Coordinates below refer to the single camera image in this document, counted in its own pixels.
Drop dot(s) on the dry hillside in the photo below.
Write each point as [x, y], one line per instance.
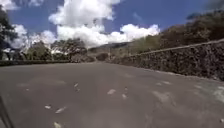
[110, 48]

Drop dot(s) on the grey asphalt road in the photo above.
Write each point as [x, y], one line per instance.
[100, 96]

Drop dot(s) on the low dark hedge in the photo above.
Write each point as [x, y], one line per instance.
[30, 62]

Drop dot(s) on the white building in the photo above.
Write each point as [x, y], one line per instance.
[10, 54]

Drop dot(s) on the dark stone wall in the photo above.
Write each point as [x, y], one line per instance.
[186, 60]

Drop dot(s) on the group of trees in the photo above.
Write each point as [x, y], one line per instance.
[40, 50]

